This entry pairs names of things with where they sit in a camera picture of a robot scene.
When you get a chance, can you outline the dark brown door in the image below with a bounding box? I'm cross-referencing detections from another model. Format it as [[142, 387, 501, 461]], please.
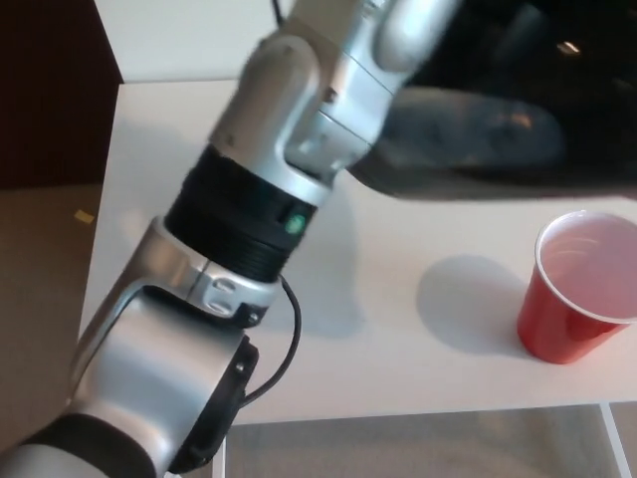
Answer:
[[0, 0, 125, 191]]

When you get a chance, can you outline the white cabinet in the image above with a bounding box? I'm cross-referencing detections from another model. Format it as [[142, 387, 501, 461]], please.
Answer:
[[94, 0, 300, 85]]

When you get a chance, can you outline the white table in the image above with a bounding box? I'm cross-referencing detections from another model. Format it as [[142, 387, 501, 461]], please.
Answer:
[[69, 79, 637, 478]]

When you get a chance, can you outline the red plastic cup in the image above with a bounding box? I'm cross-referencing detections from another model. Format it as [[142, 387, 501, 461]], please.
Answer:
[[516, 210, 637, 365]]

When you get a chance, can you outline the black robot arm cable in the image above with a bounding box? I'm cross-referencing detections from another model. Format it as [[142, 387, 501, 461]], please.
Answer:
[[237, 0, 304, 405]]

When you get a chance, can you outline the black electric kettle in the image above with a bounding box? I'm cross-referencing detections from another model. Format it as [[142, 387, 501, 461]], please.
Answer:
[[347, 0, 637, 203]]

